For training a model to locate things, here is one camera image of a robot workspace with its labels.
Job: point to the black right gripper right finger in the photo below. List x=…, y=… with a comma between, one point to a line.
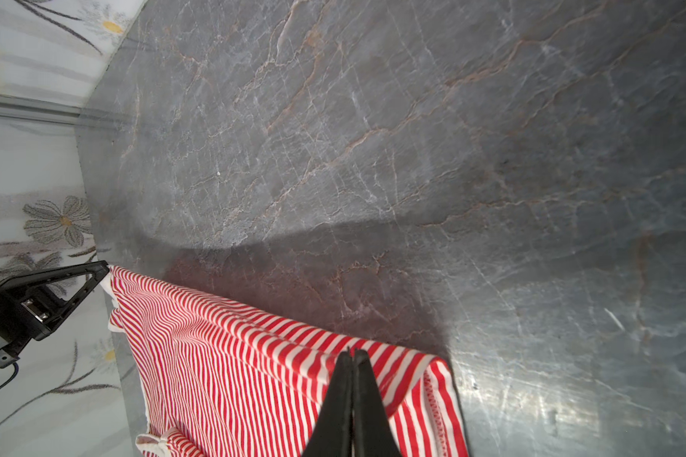
x=372, y=433

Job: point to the red white striped tank top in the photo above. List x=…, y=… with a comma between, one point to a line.
x=221, y=378

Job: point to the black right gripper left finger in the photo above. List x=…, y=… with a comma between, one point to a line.
x=333, y=432

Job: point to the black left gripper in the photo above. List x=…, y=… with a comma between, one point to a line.
x=31, y=311

